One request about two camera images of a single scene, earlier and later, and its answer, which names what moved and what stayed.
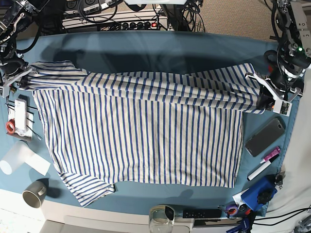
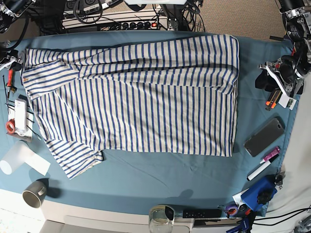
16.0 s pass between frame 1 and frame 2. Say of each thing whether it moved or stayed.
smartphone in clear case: stayed
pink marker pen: stayed
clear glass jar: stayed
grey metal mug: stayed
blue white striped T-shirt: moved
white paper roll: stayed
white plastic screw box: stayed
